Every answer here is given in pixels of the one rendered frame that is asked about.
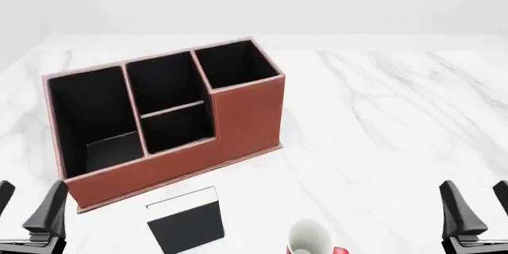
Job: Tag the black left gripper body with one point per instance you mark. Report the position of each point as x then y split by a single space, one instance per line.
33 245

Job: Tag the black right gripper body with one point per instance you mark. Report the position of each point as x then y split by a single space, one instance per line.
476 245

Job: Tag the red-brown desk caddy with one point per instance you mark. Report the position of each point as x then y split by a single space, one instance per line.
246 120

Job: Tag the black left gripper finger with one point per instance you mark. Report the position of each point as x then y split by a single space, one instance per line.
5 192
49 212

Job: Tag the black and white book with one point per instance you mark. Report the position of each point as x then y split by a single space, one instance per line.
186 230

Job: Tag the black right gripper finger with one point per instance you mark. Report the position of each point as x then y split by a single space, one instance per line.
501 193
460 215

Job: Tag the red and white mug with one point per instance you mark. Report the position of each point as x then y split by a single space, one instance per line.
309 240

